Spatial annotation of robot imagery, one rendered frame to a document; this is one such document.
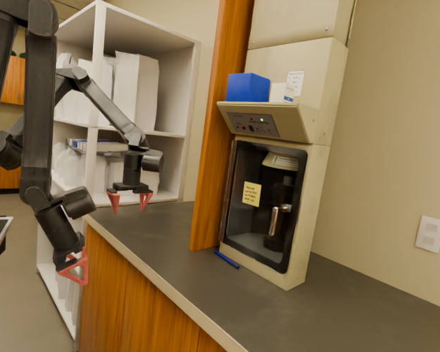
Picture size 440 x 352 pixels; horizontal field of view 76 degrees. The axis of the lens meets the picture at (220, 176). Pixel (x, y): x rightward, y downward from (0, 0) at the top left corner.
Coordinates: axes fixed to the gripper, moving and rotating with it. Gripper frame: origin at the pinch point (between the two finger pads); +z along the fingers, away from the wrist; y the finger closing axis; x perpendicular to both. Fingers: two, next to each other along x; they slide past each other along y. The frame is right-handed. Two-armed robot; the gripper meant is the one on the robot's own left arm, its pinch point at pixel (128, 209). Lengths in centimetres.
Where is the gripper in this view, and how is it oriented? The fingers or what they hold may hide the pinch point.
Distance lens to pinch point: 102.7
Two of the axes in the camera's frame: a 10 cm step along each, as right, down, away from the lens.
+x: -6.8, -1.9, 7.1
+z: -1.2, 9.8, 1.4
